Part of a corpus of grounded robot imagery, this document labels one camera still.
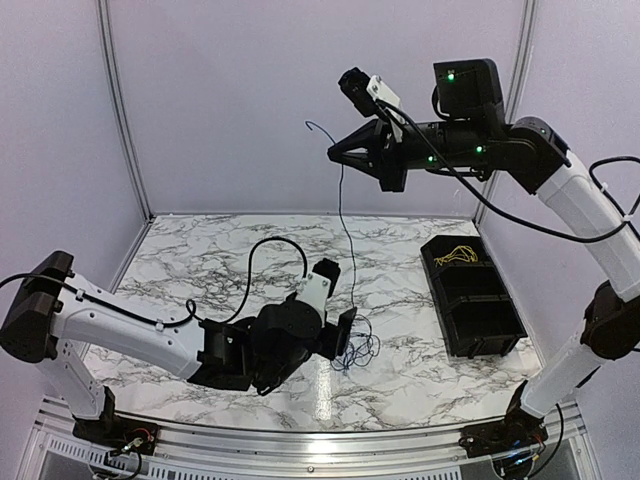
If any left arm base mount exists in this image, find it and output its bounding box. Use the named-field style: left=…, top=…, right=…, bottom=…
left=73, top=416, right=160, bottom=455

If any dark grey cable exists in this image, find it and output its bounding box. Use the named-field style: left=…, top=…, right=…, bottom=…
left=332, top=319, right=382, bottom=376

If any black bin middle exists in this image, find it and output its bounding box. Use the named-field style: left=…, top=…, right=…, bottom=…
left=430, top=264, right=513, bottom=322

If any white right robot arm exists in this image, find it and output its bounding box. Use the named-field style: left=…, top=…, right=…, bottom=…
left=328, top=58, right=639, bottom=448

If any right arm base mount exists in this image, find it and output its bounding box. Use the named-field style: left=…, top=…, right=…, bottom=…
left=458, top=421, right=548, bottom=458

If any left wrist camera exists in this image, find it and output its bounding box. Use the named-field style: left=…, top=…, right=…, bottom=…
left=297, top=258, right=341, bottom=322

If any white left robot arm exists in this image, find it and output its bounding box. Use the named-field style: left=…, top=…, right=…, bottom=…
left=1, top=251, right=357, bottom=445

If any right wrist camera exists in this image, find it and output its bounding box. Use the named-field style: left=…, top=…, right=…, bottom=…
left=338, top=67, right=401, bottom=118

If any black bin near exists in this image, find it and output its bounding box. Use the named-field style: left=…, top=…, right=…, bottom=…
left=440, top=295, right=528, bottom=359

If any blue cable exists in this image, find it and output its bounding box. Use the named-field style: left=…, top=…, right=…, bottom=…
left=305, top=119, right=381, bottom=374

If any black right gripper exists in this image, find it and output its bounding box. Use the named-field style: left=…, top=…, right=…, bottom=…
left=328, top=110, right=492, bottom=191

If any corner aluminium post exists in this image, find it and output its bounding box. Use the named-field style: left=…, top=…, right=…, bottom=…
left=95, top=0, right=155, bottom=223
left=472, top=0, right=540, bottom=226

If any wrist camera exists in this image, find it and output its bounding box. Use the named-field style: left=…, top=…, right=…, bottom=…
left=338, top=67, right=401, bottom=118
left=297, top=258, right=341, bottom=322

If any black bin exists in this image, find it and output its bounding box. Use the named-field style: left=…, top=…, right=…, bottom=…
left=420, top=235, right=495, bottom=279
left=430, top=264, right=513, bottom=322
left=440, top=295, right=528, bottom=359

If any yellow cable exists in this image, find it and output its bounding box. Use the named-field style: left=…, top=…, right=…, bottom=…
left=433, top=247, right=469, bottom=269
left=449, top=243, right=480, bottom=264

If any left corner aluminium post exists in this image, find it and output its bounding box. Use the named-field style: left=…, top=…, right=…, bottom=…
left=95, top=0, right=155, bottom=223

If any black bin far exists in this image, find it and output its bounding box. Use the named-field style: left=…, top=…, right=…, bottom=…
left=420, top=235, right=495, bottom=279

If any right corner aluminium post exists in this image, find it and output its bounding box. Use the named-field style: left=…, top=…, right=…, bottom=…
left=472, top=0, right=540, bottom=226

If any aluminium front rail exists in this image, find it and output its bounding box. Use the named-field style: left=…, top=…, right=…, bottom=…
left=17, top=396, right=603, bottom=479

